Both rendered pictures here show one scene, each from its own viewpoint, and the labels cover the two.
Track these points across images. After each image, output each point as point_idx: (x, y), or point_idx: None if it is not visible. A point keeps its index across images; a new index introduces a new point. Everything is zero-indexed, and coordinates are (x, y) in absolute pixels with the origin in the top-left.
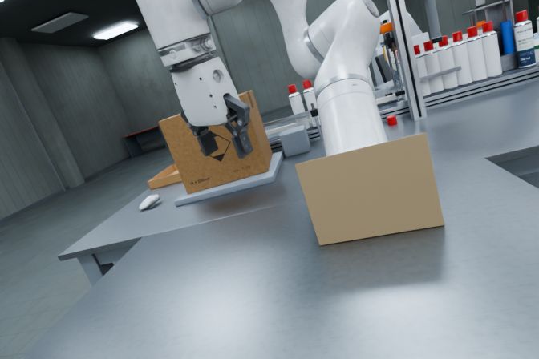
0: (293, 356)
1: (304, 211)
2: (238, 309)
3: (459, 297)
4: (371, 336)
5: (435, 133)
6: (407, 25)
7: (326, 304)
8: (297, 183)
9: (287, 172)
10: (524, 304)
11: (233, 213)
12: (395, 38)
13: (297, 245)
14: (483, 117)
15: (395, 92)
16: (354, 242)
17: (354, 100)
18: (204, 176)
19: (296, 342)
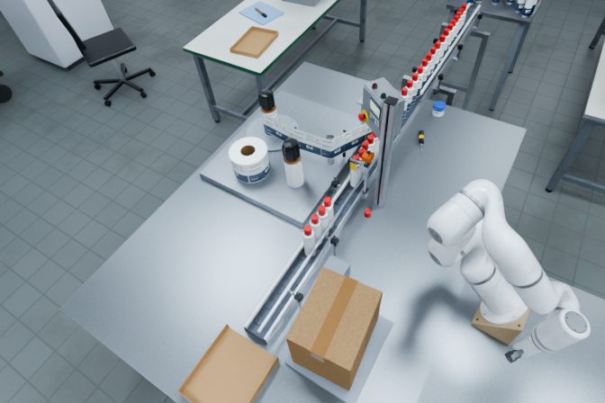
0: (569, 385)
1: (465, 333)
2: (537, 395)
3: None
4: (570, 360)
5: (422, 225)
6: (390, 158)
7: (549, 363)
8: (415, 314)
9: (383, 308)
10: None
11: (426, 368)
12: (378, 165)
13: (501, 353)
14: (426, 200)
15: (365, 192)
16: None
17: (503, 280)
18: (357, 367)
19: (564, 381)
